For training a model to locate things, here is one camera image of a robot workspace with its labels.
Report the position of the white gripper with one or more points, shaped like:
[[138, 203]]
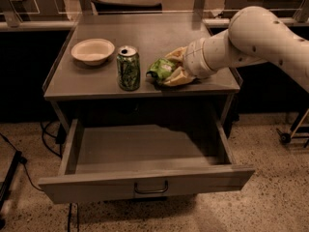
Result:
[[194, 61]]

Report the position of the green rice chip bag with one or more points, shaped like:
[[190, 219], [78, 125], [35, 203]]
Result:
[[161, 69]]

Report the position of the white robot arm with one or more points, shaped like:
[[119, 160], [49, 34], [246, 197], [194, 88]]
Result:
[[255, 35]]

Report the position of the grey cabinet counter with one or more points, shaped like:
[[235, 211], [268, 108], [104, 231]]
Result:
[[153, 35]]

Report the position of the grey open drawer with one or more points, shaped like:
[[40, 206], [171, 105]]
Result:
[[103, 163]]

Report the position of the green soda can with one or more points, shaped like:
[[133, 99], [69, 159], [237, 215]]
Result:
[[128, 68]]

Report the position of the white paper bowl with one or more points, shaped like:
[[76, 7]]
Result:
[[92, 52]]

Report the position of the black wheeled cart base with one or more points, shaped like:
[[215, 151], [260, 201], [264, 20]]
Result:
[[297, 130]]

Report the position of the black stand base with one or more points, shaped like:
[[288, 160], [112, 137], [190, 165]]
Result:
[[4, 190]]

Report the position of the metal drawer handle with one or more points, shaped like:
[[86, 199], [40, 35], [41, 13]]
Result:
[[150, 189]]

